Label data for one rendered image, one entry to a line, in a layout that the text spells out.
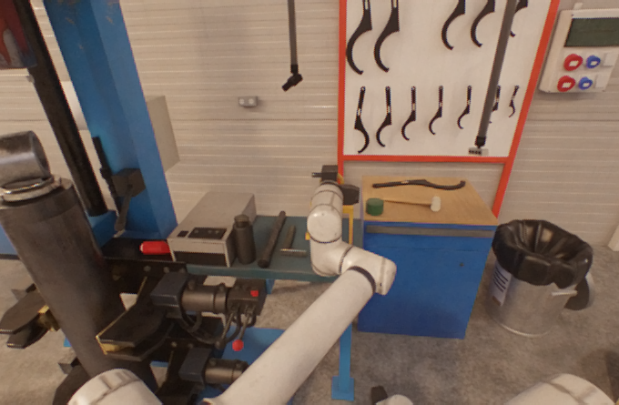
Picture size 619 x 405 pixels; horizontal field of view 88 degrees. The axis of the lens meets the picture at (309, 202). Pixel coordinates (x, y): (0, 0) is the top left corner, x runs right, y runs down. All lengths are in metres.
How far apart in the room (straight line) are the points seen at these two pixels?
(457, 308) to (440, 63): 1.77
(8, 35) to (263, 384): 1.19
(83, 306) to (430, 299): 1.83
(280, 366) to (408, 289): 1.65
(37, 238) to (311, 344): 0.92
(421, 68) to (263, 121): 1.35
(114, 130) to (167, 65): 1.71
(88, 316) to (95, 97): 0.82
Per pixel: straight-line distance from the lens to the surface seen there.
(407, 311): 2.34
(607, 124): 3.50
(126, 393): 0.65
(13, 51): 1.37
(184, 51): 3.09
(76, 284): 1.37
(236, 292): 1.30
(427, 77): 2.82
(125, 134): 1.52
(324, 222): 0.80
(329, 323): 0.69
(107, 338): 1.35
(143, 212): 1.66
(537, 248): 2.68
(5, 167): 1.23
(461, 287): 2.24
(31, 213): 1.24
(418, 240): 1.97
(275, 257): 1.36
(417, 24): 2.77
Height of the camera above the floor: 1.90
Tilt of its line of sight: 29 degrees down
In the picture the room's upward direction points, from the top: 2 degrees counter-clockwise
